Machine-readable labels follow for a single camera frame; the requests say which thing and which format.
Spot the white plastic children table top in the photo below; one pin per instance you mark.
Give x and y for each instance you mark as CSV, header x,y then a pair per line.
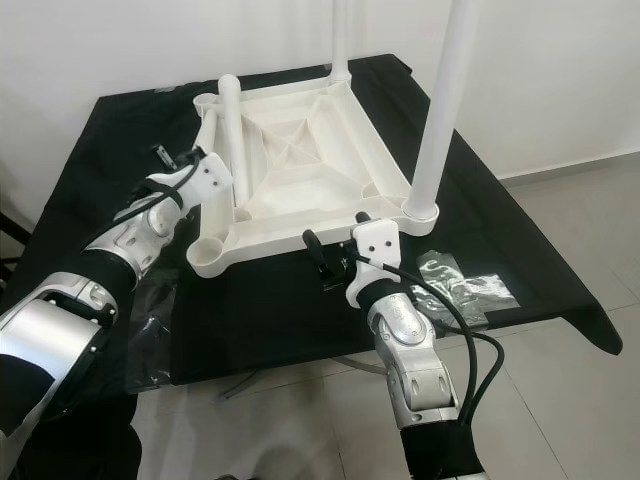
x,y
310,180

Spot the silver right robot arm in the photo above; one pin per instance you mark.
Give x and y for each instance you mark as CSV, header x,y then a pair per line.
x,y
410,360

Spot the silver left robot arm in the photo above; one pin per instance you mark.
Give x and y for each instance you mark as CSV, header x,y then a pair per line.
x,y
60,340

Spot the clear tape strip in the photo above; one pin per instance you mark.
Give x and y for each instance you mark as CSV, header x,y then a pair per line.
x,y
162,88
470,290
150,340

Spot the black tablecloth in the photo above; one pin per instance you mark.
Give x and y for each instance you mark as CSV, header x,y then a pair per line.
x,y
290,320

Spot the black round stool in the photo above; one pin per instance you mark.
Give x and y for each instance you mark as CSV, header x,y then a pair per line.
x,y
12,232

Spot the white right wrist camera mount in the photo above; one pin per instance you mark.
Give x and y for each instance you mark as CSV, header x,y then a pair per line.
x,y
380,238

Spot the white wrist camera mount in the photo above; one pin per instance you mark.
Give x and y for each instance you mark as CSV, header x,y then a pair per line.
x,y
380,238
210,180

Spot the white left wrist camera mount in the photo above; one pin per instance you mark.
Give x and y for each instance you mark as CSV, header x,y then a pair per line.
x,y
210,180

